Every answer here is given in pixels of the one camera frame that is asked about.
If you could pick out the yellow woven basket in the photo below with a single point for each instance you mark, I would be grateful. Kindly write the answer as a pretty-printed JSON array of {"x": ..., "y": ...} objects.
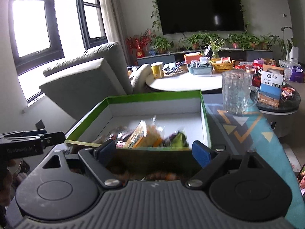
[{"x": 222, "y": 67}]

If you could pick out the black wall television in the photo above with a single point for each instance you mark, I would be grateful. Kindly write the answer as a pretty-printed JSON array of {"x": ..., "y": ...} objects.
[{"x": 200, "y": 9}]

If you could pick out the yellow canister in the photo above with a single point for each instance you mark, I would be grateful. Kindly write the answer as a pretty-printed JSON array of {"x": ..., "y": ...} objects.
[{"x": 157, "y": 71}]

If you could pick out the blue and white carton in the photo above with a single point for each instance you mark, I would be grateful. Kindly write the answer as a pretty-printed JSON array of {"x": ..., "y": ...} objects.
[{"x": 270, "y": 90}]

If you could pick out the person's left hand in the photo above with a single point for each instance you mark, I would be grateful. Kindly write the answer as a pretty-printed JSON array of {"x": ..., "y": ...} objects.
[{"x": 7, "y": 183}]

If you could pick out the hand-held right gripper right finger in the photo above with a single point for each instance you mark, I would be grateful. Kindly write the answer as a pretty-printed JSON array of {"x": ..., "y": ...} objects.
[{"x": 201, "y": 153}]

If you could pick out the green potted plant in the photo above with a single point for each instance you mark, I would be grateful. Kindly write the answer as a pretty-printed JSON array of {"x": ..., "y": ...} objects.
[
  {"x": 195, "y": 40},
  {"x": 265, "y": 41},
  {"x": 162, "y": 44},
  {"x": 234, "y": 40},
  {"x": 252, "y": 41}
]

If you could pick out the teal basket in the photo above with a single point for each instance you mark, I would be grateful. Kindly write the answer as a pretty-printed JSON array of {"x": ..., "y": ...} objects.
[{"x": 200, "y": 71}]

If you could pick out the purple bag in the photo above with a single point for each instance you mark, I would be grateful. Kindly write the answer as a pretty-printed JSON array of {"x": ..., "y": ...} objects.
[{"x": 296, "y": 75}]

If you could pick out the black wall outlet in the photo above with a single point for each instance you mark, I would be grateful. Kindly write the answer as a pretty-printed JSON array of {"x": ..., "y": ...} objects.
[{"x": 39, "y": 124}]

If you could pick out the round white table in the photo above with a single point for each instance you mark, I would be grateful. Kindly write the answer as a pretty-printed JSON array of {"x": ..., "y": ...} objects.
[{"x": 185, "y": 82}]

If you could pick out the large dark-framed window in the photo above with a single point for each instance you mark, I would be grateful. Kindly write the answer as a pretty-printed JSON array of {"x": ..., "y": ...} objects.
[{"x": 31, "y": 21}]

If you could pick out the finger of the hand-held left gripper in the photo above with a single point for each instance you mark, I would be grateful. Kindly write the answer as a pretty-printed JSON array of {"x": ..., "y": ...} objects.
[
  {"x": 28, "y": 132},
  {"x": 56, "y": 137}
]

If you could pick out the orange box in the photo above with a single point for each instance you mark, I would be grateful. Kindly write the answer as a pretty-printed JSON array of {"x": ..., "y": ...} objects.
[{"x": 191, "y": 58}]

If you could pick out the green cardboard box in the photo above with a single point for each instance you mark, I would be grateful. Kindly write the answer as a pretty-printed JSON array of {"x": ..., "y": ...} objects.
[{"x": 154, "y": 106}]

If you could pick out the dark round side table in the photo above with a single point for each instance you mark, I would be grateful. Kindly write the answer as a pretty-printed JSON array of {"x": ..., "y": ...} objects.
[{"x": 283, "y": 119}]

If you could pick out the plastic cup with drink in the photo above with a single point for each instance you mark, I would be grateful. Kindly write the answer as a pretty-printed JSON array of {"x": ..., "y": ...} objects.
[{"x": 250, "y": 70}]

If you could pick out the white humidifier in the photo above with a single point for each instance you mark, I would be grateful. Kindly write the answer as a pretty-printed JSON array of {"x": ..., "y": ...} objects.
[{"x": 294, "y": 53}]

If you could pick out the grey armchair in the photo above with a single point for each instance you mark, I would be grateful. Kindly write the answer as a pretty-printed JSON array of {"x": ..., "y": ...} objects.
[{"x": 83, "y": 76}]

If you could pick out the spider plant in vase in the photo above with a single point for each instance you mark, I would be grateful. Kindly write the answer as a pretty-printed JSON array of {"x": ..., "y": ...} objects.
[{"x": 215, "y": 47}]

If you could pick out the red snack packets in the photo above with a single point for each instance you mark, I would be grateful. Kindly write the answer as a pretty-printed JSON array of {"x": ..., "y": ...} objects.
[{"x": 287, "y": 92}]

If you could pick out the narrow dark-framed window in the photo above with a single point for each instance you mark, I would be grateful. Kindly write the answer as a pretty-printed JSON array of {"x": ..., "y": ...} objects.
[{"x": 91, "y": 12}]

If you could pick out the tall leafy floor plant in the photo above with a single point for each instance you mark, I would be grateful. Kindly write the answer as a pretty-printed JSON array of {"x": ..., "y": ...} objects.
[{"x": 282, "y": 43}]

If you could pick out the pink box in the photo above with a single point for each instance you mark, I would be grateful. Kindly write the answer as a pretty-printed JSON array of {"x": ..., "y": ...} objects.
[{"x": 259, "y": 61}]

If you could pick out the red flower arrangement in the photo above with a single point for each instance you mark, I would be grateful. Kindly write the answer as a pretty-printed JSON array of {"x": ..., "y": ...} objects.
[{"x": 139, "y": 41}]

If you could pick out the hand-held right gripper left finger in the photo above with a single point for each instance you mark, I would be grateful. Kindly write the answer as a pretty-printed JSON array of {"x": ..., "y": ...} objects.
[{"x": 107, "y": 151}]

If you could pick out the beige curtain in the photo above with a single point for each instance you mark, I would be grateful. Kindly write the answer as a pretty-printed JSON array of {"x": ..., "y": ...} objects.
[{"x": 112, "y": 16}]

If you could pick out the clear glass mug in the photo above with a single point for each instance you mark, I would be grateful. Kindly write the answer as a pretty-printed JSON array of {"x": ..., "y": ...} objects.
[{"x": 234, "y": 93}]

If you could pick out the pile of snack packets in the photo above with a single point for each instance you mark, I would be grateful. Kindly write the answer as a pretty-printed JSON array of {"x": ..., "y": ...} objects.
[{"x": 143, "y": 136}]

